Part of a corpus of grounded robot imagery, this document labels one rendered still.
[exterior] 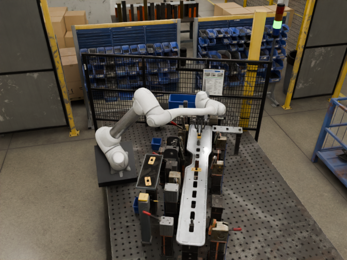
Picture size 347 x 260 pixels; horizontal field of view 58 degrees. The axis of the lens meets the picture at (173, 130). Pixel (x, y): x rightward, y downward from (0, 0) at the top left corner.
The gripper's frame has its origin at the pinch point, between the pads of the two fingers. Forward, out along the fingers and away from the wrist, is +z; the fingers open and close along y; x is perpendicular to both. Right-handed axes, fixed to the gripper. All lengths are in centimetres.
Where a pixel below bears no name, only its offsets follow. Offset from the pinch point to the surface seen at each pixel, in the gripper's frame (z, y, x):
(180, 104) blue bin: -7.6, -20.7, 35.3
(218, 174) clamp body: 11.8, 18.6, -43.0
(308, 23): -37, 144, 237
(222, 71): -37, 19, 54
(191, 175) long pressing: 5, -3, -54
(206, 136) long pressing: 4.8, 7.1, 0.8
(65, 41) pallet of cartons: 39, -276, 335
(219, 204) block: 2, 18, -84
